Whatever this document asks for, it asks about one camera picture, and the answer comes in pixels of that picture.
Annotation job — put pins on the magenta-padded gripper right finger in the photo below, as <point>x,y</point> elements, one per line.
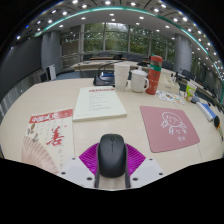
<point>146,170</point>

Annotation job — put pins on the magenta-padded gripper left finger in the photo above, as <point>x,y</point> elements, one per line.
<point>78,170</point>

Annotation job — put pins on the black computer mouse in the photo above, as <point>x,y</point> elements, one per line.
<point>112,155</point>

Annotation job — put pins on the pink mouse pad with drawing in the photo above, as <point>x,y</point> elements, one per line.
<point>168,128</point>

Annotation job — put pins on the red and white magazine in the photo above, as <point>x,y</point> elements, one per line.
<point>50,140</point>

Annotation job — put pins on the white paper booklet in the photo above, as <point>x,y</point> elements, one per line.
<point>98,104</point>

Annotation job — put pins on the colourful sticker sheet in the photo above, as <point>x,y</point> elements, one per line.
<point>170,97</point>

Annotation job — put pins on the black and orange handheld microphone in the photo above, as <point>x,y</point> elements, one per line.
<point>217,122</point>

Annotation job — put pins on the white cardboard box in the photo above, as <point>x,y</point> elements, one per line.
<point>170,86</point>

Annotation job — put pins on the white lidded mug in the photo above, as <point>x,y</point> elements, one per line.
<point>138,81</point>

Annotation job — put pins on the green printed paper cup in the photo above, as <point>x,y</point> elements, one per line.
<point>190,90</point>

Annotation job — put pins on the red bottle with green band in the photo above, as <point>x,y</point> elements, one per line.
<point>154,76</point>

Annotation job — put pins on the stack of white paper cups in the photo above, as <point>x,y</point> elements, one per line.
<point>121,77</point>

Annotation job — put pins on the white standing board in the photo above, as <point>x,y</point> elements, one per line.
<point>51,72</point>

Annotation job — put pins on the ceiling lights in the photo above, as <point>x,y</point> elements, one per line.
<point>107,2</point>

